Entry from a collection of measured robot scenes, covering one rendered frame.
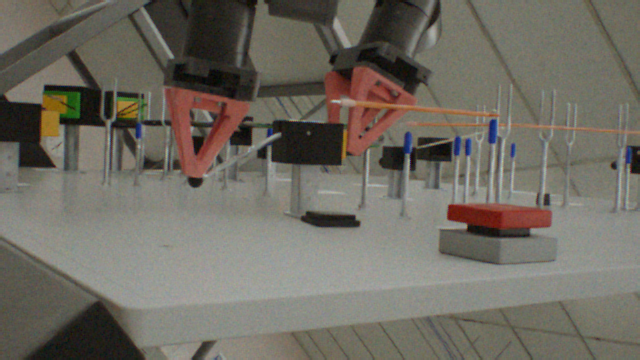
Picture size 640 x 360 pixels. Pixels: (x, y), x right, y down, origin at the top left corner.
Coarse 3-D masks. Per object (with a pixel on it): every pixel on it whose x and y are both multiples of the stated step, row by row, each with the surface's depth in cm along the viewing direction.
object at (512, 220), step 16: (448, 208) 52; (464, 208) 51; (480, 208) 50; (496, 208) 49; (512, 208) 50; (528, 208) 51; (480, 224) 50; (496, 224) 49; (512, 224) 49; (528, 224) 50; (544, 224) 51
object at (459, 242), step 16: (448, 240) 52; (464, 240) 50; (480, 240) 49; (496, 240) 48; (512, 240) 49; (528, 240) 49; (544, 240) 50; (464, 256) 50; (480, 256) 49; (496, 256) 48; (512, 256) 49; (528, 256) 49; (544, 256) 50
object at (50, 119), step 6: (42, 114) 85; (48, 114) 85; (54, 114) 85; (42, 120) 85; (48, 120) 85; (54, 120) 85; (42, 126) 85; (48, 126) 85; (54, 126) 86; (42, 132) 85; (48, 132) 85; (54, 132) 86
